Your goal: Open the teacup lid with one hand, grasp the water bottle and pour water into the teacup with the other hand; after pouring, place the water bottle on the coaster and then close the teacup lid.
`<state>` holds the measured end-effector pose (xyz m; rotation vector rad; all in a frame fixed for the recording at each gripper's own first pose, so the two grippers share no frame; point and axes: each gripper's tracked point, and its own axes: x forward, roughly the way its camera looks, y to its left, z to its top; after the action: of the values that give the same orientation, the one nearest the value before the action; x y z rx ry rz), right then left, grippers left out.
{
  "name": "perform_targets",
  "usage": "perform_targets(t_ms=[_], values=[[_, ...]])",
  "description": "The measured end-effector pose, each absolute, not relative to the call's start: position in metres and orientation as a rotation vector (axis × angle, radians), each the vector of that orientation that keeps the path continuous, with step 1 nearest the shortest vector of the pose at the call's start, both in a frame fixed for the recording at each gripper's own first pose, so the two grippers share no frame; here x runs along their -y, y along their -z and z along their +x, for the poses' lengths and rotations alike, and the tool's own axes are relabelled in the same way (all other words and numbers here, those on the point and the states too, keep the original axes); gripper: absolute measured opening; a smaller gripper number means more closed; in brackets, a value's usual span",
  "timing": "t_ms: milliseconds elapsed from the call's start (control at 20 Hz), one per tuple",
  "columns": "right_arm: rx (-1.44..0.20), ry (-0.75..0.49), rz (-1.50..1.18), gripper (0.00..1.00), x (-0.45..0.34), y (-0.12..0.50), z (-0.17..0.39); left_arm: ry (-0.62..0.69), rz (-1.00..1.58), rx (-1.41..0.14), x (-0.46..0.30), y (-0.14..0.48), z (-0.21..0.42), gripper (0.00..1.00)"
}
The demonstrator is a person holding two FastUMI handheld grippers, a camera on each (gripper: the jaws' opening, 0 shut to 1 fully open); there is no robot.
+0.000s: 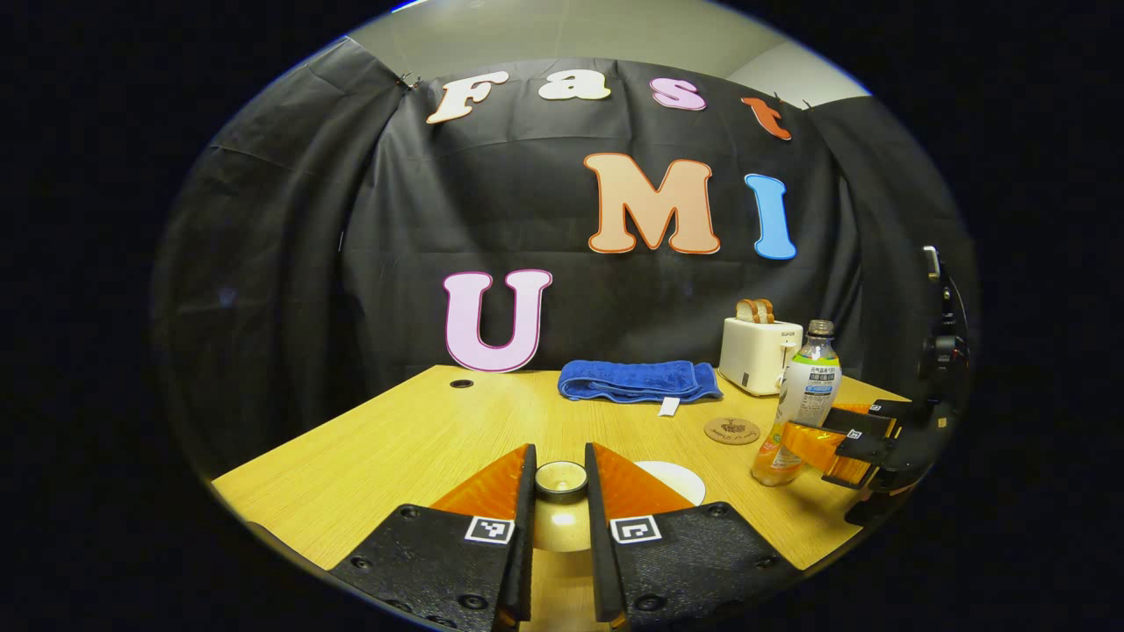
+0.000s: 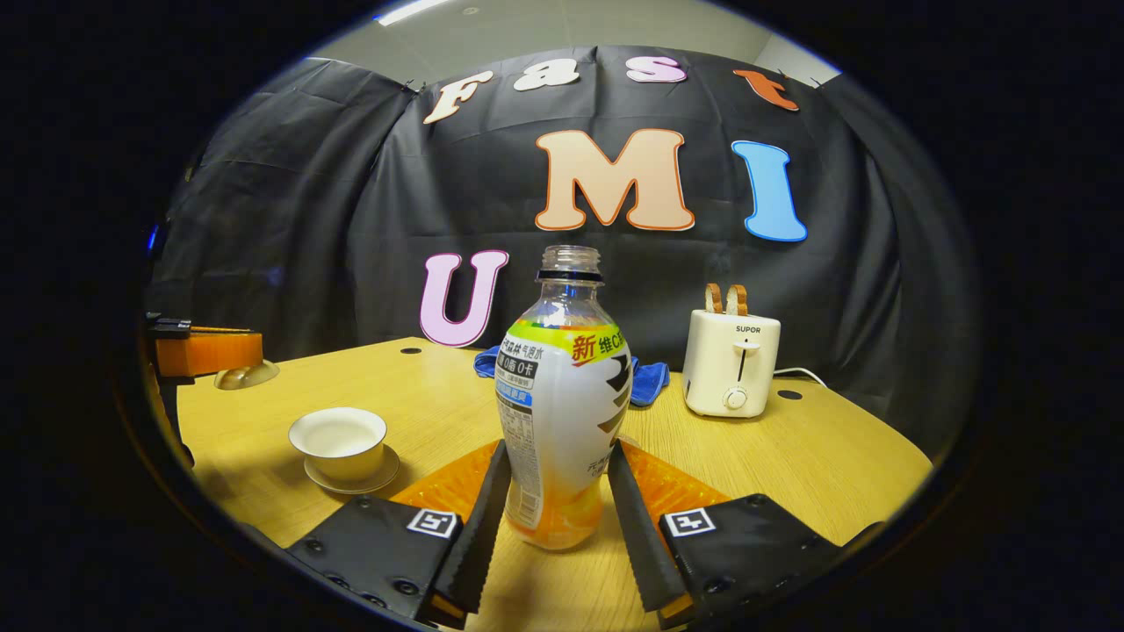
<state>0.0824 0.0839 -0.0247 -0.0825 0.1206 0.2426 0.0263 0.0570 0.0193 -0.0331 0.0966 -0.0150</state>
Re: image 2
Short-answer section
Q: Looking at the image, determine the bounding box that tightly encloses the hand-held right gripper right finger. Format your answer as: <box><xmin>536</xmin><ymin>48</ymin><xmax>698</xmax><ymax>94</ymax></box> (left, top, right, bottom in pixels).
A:
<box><xmin>608</xmin><ymin>439</ymin><xmax>883</xmax><ymax>628</ymax></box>

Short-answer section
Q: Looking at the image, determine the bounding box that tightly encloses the cream ceramic saucer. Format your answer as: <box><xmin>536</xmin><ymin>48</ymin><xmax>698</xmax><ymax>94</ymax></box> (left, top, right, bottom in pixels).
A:
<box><xmin>304</xmin><ymin>445</ymin><xmax>401</xmax><ymax>495</ymax></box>

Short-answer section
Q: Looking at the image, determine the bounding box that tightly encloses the blue folded towel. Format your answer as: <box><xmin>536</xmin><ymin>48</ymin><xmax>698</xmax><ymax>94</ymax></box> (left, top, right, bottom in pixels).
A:
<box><xmin>474</xmin><ymin>345</ymin><xmax>671</xmax><ymax>408</ymax></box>

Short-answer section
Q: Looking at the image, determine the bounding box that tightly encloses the cream ceramic teacup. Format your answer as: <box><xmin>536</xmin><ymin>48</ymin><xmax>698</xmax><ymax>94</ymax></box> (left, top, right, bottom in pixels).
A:
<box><xmin>289</xmin><ymin>406</ymin><xmax>388</xmax><ymax>482</ymax></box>

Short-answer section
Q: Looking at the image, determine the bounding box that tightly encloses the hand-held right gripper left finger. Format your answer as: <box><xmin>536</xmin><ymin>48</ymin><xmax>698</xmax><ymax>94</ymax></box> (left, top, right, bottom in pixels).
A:
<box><xmin>285</xmin><ymin>439</ymin><xmax>513</xmax><ymax>631</ymax></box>

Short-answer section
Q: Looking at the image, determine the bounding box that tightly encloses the clear plastic water bottle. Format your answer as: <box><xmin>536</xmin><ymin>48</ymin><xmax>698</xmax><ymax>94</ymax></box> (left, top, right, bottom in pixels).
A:
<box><xmin>494</xmin><ymin>245</ymin><xmax>635</xmax><ymax>552</ymax></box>

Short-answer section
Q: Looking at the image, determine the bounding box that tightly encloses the cream toaster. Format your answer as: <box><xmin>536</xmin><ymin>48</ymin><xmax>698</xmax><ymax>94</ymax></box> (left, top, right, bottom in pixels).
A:
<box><xmin>683</xmin><ymin>308</ymin><xmax>782</xmax><ymax>419</ymax></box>

